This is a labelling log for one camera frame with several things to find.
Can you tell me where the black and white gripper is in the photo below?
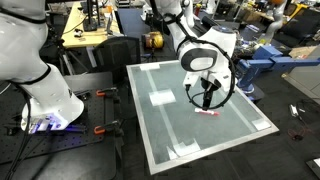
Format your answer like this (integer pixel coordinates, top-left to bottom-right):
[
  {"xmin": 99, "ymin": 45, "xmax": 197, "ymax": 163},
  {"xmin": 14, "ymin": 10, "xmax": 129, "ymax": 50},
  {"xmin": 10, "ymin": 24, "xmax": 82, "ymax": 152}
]
[{"xmin": 183, "ymin": 68, "xmax": 232, "ymax": 111}]

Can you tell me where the red marker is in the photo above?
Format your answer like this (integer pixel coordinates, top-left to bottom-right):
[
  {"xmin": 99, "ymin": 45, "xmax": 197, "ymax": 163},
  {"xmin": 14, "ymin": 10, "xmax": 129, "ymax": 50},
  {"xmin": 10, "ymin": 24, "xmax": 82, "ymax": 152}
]
[{"xmin": 194, "ymin": 107, "xmax": 221, "ymax": 117}]

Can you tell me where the white tape patch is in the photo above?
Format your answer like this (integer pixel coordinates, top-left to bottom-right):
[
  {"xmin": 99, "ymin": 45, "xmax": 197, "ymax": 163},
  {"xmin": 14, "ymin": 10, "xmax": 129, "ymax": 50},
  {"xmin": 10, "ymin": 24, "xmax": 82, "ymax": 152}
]
[
  {"xmin": 165, "ymin": 139, "xmax": 202, "ymax": 160},
  {"xmin": 148, "ymin": 88, "xmax": 177, "ymax": 107},
  {"xmin": 139, "ymin": 62, "xmax": 161, "ymax": 72},
  {"xmin": 251, "ymin": 118, "xmax": 272, "ymax": 132}
]

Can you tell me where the blue robot stand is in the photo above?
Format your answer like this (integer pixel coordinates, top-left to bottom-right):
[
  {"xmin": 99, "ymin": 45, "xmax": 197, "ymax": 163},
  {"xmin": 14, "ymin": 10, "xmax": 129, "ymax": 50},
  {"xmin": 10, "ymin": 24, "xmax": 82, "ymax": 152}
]
[{"xmin": 235, "ymin": 44, "xmax": 320, "ymax": 101}]

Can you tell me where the white power adapter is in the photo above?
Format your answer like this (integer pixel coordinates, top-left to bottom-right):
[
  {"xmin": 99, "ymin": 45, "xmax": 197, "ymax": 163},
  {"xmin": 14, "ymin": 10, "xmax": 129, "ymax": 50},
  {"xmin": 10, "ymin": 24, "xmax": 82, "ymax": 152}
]
[{"xmin": 288, "ymin": 103, "xmax": 300, "ymax": 118}]

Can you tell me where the black mesh chair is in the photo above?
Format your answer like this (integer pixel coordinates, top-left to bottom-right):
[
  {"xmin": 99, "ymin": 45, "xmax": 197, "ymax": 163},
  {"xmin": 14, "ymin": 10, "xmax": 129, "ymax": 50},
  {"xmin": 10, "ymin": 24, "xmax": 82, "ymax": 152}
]
[{"xmin": 91, "ymin": 35, "xmax": 142, "ymax": 86}]

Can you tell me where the orange black bar clamp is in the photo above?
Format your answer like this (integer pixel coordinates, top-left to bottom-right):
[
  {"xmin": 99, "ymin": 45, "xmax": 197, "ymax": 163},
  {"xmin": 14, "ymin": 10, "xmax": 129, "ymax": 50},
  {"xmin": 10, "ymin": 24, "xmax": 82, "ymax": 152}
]
[
  {"xmin": 95, "ymin": 86, "xmax": 120, "ymax": 100},
  {"xmin": 93, "ymin": 119, "xmax": 124, "ymax": 137}
]

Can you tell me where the black monitor stand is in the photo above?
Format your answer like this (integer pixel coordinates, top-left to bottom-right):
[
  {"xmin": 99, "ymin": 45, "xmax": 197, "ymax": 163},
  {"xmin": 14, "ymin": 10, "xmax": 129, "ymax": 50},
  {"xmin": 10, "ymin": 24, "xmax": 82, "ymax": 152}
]
[{"xmin": 82, "ymin": 0, "xmax": 102, "ymax": 33}]

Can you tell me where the wooden desk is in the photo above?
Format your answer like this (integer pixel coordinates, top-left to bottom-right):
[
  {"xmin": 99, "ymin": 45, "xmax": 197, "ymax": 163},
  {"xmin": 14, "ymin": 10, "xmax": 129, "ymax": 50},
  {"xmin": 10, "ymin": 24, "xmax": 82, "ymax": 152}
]
[{"xmin": 61, "ymin": 0, "xmax": 122, "ymax": 49}]

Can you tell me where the black tripod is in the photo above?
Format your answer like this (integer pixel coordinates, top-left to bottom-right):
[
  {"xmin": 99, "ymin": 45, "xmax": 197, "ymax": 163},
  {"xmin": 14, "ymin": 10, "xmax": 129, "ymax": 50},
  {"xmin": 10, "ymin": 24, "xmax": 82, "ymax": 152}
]
[{"xmin": 49, "ymin": 36, "xmax": 89, "ymax": 76}]

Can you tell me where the black perforated mounting table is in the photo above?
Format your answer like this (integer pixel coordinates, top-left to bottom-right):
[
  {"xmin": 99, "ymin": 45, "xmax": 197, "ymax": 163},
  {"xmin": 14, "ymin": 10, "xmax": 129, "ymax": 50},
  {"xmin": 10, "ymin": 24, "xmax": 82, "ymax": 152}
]
[{"xmin": 0, "ymin": 71, "xmax": 118, "ymax": 180}]

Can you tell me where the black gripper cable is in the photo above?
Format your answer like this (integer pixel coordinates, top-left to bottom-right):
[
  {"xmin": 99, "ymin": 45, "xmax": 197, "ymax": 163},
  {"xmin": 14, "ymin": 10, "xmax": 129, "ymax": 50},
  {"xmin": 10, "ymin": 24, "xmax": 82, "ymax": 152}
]
[{"xmin": 163, "ymin": 11, "xmax": 237, "ymax": 111}]

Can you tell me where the yellow black cable reel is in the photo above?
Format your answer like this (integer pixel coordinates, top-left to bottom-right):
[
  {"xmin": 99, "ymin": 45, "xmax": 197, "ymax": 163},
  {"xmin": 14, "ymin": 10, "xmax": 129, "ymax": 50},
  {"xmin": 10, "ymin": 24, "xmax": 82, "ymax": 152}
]
[{"xmin": 142, "ymin": 31, "xmax": 165, "ymax": 51}]

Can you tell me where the red floor cable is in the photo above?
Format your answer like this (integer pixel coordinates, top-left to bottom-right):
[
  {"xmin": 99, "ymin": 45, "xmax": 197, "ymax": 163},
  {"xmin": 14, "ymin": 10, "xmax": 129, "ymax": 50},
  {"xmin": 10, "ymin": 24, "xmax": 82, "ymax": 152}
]
[{"xmin": 287, "ymin": 127, "xmax": 316, "ymax": 142}]

